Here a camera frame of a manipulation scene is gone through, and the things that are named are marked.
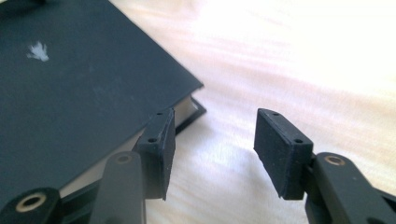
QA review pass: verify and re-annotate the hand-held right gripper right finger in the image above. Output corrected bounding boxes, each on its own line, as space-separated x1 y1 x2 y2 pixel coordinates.
253 107 315 201

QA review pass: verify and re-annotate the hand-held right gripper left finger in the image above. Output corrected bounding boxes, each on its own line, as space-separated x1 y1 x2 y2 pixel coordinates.
134 106 177 201

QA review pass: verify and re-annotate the black hardcover book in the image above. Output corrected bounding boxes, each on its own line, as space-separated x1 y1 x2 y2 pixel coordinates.
0 0 207 224

